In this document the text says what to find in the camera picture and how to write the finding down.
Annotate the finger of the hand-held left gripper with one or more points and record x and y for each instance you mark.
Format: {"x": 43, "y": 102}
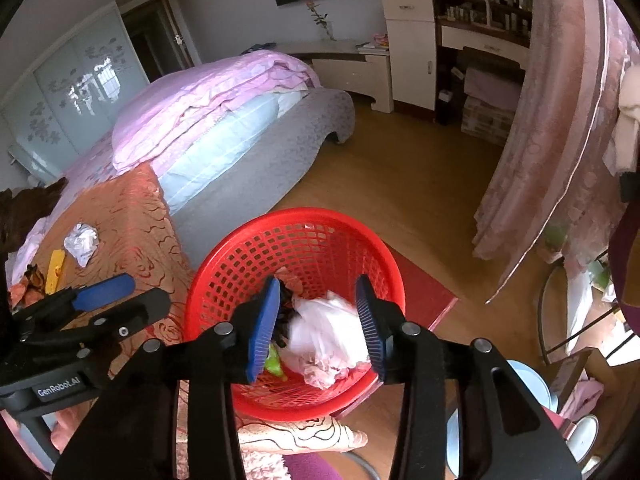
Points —
{"x": 125, "y": 317}
{"x": 105, "y": 290}

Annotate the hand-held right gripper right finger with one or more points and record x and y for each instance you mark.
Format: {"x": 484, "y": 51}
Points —
{"x": 370, "y": 335}

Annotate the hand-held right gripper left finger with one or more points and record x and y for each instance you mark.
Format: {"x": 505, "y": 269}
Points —
{"x": 262, "y": 335}

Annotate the black plastic bag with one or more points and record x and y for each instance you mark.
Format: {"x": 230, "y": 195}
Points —
{"x": 285, "y": 310}

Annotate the orange paper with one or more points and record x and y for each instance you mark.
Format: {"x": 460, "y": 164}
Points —
{"x": 27, "y": 290}
{"x": 290, "y": 280}

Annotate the red plastic mesh basket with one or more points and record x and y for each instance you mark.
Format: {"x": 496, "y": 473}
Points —
{"x": 300, "y": 240}

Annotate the orange rose pattern blanket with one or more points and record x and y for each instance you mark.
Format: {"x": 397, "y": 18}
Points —
{"x": 145, "y": 220}

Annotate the brown plush toy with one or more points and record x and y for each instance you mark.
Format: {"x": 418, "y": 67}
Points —
{"x": 25, "y": 205}

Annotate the pink fluffy cloth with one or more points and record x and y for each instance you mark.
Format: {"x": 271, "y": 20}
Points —
{"x": 262, "y": 467}

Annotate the purple cloth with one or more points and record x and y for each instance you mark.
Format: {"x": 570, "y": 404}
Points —
{"x": 315, "y": 467}

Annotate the grey round bed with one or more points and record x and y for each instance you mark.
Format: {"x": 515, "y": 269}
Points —
{"x": 280, "y": 170}

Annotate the light blue round stool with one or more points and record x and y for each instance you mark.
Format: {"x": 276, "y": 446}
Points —
{"x": 532, "y": 385}

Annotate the light blue bed sheet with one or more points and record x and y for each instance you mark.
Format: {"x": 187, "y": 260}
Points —
{"x": 220, "y": 150}

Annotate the black metal rack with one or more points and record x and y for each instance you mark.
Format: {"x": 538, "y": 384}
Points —
{"x": 560, "y": 320}

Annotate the glass door wardrobe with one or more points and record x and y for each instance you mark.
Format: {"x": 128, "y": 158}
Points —
{"x": 65, "y": 90}

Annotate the pink duvet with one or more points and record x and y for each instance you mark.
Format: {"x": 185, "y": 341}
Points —
{"x": 200, "y": 95}

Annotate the patterned storage box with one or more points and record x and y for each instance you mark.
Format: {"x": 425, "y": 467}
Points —
{"x": 487, "y": 122}

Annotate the low cream cabinet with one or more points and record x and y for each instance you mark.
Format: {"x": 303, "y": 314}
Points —
{"x": 350, "y": 77}

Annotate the dark wooden door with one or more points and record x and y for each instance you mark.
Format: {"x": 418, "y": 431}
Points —
{"x": 150, "y": 35}

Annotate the maroon garment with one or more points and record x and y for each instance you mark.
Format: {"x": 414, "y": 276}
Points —
{"x": 627, "y": 270}

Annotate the pink lace curtain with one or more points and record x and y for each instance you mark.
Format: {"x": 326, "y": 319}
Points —
{"x": 555, "y": 135}

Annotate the tall white cabinet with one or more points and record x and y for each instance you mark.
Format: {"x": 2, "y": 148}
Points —
{"x": 410, "y": 55}

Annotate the dark clothes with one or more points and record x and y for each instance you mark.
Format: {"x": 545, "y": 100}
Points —
{"x": 257, "y": 48}

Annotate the stack of books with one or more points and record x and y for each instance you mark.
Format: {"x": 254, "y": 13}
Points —
{"x": 372, "y": 47}

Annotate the small pink box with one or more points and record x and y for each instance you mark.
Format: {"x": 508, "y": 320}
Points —
{"x": 381, "y": 37}

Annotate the brown dressing table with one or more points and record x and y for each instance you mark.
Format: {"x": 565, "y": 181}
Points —
{"x": 480, "y": 40}

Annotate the pink flower in vase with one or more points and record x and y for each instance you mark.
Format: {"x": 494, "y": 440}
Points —
{"x": 320, "y": 20}

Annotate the white garment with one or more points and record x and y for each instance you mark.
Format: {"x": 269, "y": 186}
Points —
{"x": 627, "y": 130}

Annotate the shelf of small cosmetic jars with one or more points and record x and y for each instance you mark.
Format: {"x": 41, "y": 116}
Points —
{"x": 515, "y": 15}

